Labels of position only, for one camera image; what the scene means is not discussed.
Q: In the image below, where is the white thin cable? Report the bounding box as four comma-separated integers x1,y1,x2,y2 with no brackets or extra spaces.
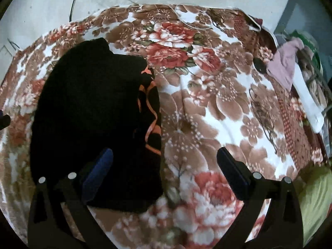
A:
137,3,262,32

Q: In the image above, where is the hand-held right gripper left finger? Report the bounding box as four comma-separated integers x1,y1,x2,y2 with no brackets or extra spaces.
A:
27,148,114,249

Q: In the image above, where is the pink cloth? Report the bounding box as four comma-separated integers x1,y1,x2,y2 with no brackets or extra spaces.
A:
267,38,305,92

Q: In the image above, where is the beige cloth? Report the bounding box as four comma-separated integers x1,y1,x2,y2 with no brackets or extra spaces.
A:
298,52,332,111

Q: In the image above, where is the floral brown and white blanket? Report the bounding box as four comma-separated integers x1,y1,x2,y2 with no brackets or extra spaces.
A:
0,4,330,249

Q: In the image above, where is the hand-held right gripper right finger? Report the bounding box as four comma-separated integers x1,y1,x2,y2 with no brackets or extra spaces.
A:
216,147,304,249

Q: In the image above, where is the black oval object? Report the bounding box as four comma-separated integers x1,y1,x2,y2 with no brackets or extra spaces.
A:
253,58,267,74

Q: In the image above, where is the light green cloth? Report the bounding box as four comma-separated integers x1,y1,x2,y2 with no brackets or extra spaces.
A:
297,170,332,244

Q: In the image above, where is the white cloth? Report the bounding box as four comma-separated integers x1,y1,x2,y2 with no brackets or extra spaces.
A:
293,63,325,133

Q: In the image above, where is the black wall cable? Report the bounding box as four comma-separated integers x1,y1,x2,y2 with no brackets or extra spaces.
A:
69,0,79,22

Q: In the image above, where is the grey-blue door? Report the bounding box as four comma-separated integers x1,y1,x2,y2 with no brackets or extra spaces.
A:
276,0,332,44

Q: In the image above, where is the black garment with orange print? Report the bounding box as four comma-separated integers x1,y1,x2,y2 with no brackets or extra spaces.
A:
30,38,164,213

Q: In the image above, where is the green bag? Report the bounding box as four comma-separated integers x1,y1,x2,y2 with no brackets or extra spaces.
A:
290,31,322,66

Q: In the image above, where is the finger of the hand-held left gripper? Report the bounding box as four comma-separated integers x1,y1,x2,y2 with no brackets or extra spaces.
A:
0,110,11,131

